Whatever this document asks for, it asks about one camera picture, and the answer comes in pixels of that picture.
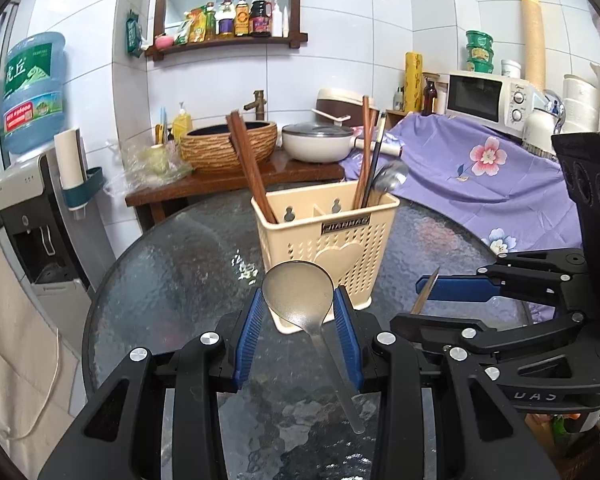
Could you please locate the pink bowl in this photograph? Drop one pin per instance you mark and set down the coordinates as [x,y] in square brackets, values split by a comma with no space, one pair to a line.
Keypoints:
[164,42]

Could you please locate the yellow soap pump bottle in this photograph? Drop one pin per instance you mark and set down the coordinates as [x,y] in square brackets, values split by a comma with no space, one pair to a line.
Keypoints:
[182,127]

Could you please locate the tall beige cup sleeve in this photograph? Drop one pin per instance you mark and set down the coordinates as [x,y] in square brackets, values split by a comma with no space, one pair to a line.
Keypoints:
[532,35]

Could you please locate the cream pot with lid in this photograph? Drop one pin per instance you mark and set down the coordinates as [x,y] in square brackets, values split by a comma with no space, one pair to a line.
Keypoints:
[315,145]

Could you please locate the amber sauce bottle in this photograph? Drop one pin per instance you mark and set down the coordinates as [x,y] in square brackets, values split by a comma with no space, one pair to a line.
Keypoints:
[242,19]

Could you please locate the stack of white disposable bowls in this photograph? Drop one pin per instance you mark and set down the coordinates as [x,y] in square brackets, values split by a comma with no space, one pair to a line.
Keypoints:
[587,100]

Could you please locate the brass bamboo-style faucet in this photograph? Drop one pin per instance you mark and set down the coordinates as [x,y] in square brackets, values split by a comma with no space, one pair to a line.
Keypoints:
[256,105]

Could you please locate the small clear bottle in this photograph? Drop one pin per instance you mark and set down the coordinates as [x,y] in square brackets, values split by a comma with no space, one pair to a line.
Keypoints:
[399,100]

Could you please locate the white microwave oven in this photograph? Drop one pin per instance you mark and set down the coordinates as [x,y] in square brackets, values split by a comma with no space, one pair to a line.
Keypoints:
[475,95]

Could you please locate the white lidded cup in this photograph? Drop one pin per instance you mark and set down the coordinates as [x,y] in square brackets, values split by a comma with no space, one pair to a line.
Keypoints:
[511,68]

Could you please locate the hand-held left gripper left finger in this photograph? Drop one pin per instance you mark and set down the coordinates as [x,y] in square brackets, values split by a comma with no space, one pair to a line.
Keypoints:
[252,340]

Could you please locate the purple label bottle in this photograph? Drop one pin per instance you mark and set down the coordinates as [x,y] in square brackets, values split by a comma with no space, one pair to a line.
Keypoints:
[225,20]

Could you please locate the brown glass bottle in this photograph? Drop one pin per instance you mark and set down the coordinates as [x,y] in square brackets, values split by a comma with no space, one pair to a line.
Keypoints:
[430,100]

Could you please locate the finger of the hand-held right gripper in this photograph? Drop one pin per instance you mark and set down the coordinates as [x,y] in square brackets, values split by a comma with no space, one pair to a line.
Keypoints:
[455,287]
[430,330]

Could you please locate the dark wooden framed shelf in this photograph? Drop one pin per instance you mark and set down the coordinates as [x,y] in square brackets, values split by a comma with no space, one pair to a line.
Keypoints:
[295,5]

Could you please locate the white rice paddle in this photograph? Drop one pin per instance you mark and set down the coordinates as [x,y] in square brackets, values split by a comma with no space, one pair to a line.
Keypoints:
[330,116]

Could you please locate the blue water bottle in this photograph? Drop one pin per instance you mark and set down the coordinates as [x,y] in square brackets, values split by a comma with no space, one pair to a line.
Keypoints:
[32,95]

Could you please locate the white water dispenser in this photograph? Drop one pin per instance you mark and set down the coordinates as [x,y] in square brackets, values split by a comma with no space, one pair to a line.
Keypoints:
[35,240]

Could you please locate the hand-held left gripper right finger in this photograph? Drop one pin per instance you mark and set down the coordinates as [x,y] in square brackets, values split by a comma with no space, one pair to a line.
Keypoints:
[347,340]

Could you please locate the green hanging packet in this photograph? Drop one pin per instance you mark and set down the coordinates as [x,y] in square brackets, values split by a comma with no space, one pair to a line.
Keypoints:
[134,35]

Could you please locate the brown and cream rice cooker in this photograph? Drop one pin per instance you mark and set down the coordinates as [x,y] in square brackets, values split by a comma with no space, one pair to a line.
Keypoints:
[340,102]

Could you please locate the small wooden box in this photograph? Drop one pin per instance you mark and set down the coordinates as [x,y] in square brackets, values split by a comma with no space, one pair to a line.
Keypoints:
[395,120]

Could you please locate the yellow wrap roll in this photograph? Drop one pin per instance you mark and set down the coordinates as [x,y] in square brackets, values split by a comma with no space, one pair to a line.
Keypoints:
[414,80]

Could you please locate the white paper cup stack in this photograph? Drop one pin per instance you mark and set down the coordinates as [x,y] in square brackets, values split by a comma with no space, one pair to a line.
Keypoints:
[70,155]

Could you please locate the white squeeze bottle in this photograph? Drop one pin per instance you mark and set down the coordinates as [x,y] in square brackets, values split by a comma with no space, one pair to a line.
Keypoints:
[278,22]

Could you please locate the clear plastic spoon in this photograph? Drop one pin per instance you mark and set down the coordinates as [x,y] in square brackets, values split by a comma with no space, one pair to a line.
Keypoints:
[297,295]

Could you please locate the clear plastic bag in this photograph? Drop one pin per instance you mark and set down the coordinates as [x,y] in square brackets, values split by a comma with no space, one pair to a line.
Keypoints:
[150,170]

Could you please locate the teal cup holder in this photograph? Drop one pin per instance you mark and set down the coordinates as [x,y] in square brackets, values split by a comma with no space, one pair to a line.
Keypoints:
[85,190]

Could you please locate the cream plastic utensil holder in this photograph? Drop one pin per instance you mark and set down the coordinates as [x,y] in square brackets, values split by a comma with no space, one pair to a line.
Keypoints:
[300,250]

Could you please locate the yellow seasoning packet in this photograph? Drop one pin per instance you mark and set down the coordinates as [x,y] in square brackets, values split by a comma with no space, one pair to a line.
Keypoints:
[197,27]

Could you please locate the green oil bottle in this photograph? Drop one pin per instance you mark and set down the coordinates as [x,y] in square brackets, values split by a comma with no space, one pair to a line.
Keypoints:
[210,22]

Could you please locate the dark soy sauce bottle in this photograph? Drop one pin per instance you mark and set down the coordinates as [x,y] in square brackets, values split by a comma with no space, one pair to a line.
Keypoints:
[261,17]

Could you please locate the woven pattern wash basin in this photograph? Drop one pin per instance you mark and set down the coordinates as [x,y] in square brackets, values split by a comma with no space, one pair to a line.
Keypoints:
[210,150]

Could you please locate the purple floral cloth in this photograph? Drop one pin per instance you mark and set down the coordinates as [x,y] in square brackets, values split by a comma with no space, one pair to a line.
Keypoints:
[455,200]

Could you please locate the dark wooden side table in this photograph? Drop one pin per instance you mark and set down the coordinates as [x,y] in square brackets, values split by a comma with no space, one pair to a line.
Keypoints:
[205,187]

